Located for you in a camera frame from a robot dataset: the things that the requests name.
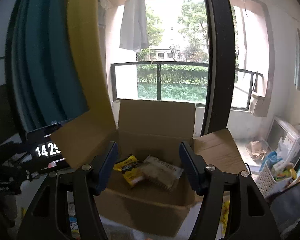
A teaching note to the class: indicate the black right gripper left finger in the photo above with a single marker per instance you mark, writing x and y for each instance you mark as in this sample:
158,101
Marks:
48,217

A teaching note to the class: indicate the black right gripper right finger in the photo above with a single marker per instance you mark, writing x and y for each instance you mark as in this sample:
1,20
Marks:
249,214

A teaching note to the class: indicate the brown cracker snack packet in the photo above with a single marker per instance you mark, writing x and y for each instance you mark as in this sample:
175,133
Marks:
161,173

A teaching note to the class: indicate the yellow black snack packet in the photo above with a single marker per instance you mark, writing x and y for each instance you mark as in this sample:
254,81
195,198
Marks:
130,169

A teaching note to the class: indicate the grey folded cloth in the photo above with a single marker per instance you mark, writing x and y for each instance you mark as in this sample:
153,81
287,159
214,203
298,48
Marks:
285,207

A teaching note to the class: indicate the black tablet clock display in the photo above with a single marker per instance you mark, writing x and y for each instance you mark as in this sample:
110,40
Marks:
46,155

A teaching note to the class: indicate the white plastic basket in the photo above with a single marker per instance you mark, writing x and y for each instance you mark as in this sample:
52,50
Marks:
267,184

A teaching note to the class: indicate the old white air conditioner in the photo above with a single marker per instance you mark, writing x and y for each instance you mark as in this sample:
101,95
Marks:
283,136

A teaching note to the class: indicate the teal curtain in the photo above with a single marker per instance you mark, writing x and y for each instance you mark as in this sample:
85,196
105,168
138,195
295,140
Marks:
40,67

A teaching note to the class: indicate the brown cardboard box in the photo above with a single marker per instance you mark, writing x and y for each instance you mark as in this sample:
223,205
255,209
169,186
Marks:
150,131

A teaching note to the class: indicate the black balcony railing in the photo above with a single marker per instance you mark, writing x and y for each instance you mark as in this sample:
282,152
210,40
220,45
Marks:
160,80

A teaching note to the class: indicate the hanging white shirt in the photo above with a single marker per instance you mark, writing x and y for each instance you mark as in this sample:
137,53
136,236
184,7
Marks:
133,32

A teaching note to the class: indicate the yellow curtain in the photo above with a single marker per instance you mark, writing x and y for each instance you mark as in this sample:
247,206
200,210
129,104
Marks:
82,20

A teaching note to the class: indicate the black window frame post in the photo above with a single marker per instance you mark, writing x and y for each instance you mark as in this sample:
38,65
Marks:
221,74

